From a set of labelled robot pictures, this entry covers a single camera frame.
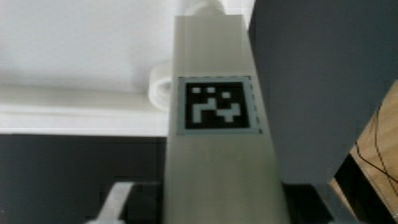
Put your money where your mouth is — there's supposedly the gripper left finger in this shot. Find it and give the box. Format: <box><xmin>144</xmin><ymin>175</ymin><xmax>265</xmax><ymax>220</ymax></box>
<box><xmin>86</xmin><ymin>181</ymin><xmax>162</xmax><ymax>224</ymax></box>

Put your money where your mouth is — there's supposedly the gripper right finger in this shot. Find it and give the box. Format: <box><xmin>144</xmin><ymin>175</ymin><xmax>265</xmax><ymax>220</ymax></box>
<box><xmin>283</xmin><ymin>184</ymin><xmax>363</xmax><ymax>224</ymax></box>

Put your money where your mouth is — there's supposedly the white desk leg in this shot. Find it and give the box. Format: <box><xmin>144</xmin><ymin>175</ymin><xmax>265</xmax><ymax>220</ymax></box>
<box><xmin>160</xmin><ymin>0</ymin><xmax>294</xmax><ymax>224</ymax></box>

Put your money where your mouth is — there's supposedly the white desk top tray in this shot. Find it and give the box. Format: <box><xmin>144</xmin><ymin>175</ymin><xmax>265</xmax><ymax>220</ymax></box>
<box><xmin>0</xmin><ymin>0</ymin><xmax>258</xmax><ymax>138</ymax></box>

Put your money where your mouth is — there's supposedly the wooden floor board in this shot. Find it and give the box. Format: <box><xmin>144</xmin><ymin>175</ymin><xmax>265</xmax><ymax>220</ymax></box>
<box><xmin>331</xmin><ymin>80</ymin><xmax>398</xmax><ymax>224</ymax></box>

